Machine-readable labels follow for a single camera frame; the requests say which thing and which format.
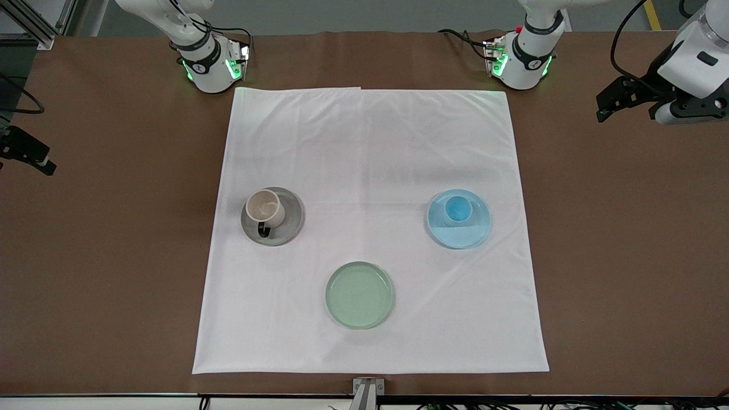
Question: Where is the light blue cup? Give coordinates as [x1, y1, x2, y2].
[444, 195, 473, 227]

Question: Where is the white mug with black handle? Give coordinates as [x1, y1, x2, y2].
[245, 190, 286, 239]

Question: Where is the light blue plate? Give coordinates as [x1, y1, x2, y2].
[427, 188, 492, 250]

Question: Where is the gray plate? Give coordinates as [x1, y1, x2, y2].
[240, 186, 305, 247]

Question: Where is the pale green plate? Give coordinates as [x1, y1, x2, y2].
[325, 261, 395, 330]

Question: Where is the white tablecloth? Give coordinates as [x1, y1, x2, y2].
[192, 87, 550, 375]

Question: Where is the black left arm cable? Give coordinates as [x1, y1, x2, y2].
[610, 0, 656, 92]

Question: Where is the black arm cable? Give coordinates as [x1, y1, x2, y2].
[610, 0, 656, 92]
[0, 73, 46, 115]

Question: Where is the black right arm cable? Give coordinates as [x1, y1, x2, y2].
[0, 73, 46, 115]

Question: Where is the aluminium frame profile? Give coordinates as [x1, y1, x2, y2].
[0, 0, 77, 52]

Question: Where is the black left base cable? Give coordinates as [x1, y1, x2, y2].
[437, 28, 493, 60]

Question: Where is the black base cable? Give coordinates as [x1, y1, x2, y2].
[437, 28, 493, 60]
[191, 17, 253, 60]

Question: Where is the black right base cable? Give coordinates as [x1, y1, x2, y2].
[191, 17, 253, 60]

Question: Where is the metal table edge bracket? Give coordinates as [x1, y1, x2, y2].
[349, 377, 386, 410]

